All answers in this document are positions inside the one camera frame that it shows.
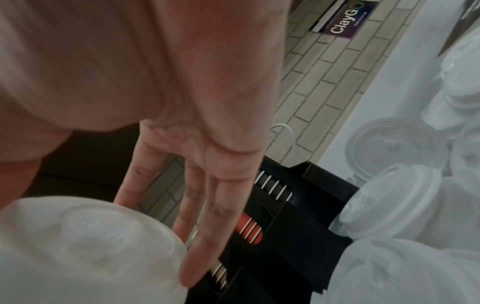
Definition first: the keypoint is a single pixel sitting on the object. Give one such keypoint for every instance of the stack of black paper cups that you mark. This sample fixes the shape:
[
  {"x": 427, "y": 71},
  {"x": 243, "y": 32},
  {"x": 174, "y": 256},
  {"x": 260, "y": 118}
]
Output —
[{"x": 273, "y": 185}]

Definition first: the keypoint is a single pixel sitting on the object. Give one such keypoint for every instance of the purple wall sign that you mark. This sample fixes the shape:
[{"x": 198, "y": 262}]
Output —
[{"x": 345, "y": 20}]

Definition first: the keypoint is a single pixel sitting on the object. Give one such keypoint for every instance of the stack of gold paper cups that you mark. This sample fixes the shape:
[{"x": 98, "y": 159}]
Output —
[{"x": 219, "y": 274}]

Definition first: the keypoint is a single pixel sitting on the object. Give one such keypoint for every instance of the pile of white cup lids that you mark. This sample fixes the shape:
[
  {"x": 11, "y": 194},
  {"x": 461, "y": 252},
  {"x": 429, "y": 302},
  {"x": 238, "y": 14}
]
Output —
[{"x": 393, "y": 202}]

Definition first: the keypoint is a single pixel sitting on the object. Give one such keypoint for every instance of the stack of red paper cups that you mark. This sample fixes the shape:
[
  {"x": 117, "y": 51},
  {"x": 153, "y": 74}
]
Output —
[{"x": 249, "y": 227}]

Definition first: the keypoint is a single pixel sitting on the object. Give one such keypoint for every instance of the black cup and lid organizer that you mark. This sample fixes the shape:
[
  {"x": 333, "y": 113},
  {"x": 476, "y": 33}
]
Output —
[{"x": 300, "y": 237}]

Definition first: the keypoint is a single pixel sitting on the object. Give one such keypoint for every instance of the person's right hand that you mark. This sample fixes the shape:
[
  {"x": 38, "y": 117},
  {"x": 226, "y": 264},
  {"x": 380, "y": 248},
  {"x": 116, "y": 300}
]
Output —
[{"x": 150, "y": 59}]

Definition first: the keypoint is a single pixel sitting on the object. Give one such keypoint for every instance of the stack of white lids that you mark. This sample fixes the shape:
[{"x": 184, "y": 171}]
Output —
[{"x": 75, "y": 252}]

